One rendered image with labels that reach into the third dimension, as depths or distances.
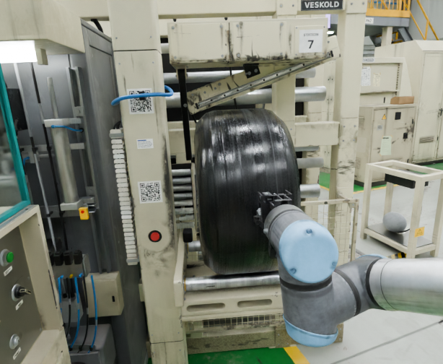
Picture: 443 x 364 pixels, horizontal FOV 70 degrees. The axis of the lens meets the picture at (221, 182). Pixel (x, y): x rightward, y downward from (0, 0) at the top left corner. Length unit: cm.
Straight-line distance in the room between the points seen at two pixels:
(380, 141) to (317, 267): 497
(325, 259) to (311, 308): 9
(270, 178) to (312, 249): 39
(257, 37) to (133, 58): 50
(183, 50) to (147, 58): 28
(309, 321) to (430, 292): 18
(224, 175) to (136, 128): 34
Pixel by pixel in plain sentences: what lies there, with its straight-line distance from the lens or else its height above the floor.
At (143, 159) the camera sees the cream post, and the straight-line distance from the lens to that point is 105.
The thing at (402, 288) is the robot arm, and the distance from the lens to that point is 59.
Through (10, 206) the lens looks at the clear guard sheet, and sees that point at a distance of 89.
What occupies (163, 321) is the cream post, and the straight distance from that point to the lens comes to 131.
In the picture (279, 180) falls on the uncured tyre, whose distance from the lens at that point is 89.
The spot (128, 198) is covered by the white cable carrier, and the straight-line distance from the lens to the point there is 110.
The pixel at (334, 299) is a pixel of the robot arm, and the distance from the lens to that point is 61.
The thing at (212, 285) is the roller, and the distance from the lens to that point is 112.
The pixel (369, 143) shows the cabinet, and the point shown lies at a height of 71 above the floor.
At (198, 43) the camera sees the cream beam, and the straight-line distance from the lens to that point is 129.
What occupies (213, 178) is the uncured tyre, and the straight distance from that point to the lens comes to 87.
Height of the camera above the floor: 152
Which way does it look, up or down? 16 degrees down
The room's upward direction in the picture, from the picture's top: 3 degrees counter-clockwise
